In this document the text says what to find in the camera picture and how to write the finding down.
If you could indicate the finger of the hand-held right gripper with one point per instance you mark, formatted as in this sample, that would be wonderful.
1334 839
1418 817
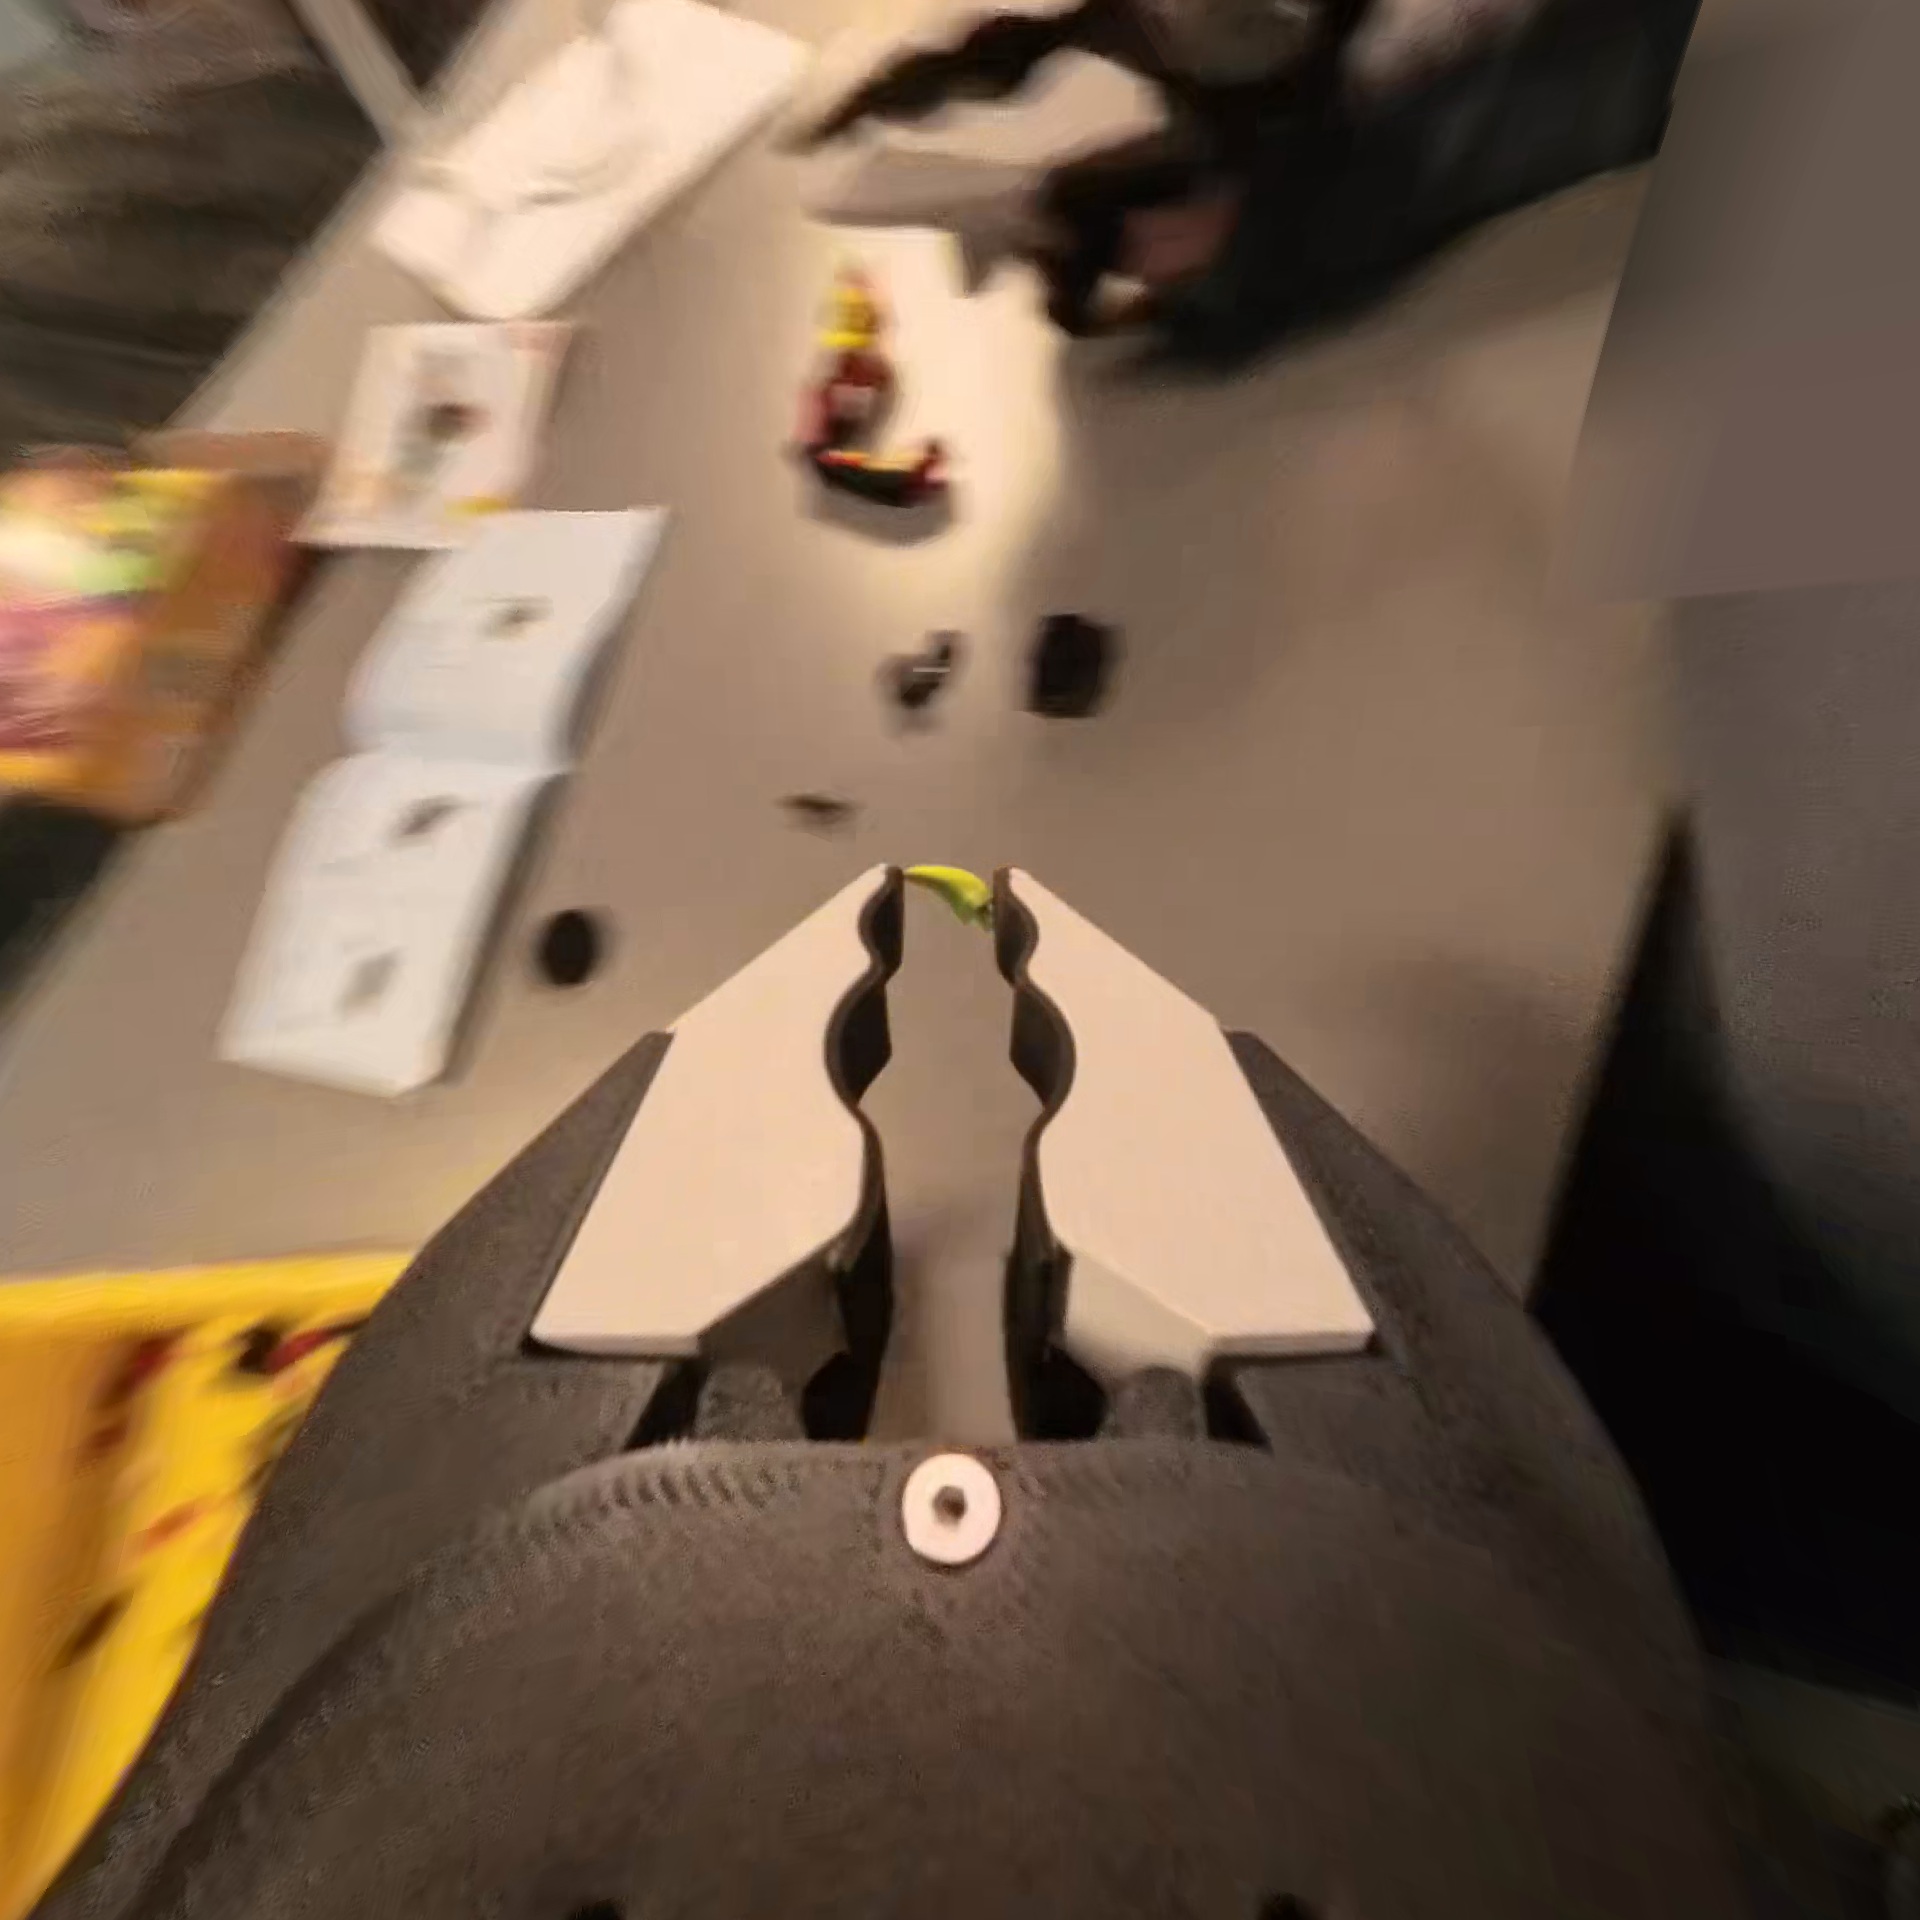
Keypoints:
975 173

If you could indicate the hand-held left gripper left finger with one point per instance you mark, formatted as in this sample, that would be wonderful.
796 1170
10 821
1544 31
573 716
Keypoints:
720 1185

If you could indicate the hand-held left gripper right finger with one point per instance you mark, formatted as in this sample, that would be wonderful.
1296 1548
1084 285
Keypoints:
1184 1185

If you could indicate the yellow-green brick piece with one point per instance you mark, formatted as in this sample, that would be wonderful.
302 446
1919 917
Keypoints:
953 892

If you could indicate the yellow plastic bin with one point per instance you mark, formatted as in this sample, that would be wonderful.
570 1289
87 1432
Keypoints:
105 1500

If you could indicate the red black yellow brick model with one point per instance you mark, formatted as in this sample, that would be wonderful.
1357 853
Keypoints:
862 405

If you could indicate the black round brick plate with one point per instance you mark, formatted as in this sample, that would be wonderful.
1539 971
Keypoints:
570 947

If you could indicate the small flat black brick piece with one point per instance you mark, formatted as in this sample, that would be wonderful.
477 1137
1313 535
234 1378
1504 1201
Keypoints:
818 810

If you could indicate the white lamp base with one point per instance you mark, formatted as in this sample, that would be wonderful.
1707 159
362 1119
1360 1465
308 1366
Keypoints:
585 151

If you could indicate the open pale blue instruction booklet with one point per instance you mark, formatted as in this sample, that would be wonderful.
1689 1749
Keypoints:
450 781

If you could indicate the person's grey sweater torso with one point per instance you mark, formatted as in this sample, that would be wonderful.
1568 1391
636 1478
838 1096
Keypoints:
1770 1050

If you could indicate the dragon cover instruction booklet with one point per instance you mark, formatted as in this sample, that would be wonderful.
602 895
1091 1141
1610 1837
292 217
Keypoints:
434 434

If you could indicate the thin metal lamp rod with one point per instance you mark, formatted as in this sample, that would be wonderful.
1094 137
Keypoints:
360 61

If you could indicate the cardboard toy brick box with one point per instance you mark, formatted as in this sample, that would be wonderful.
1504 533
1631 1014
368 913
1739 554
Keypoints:
135 631

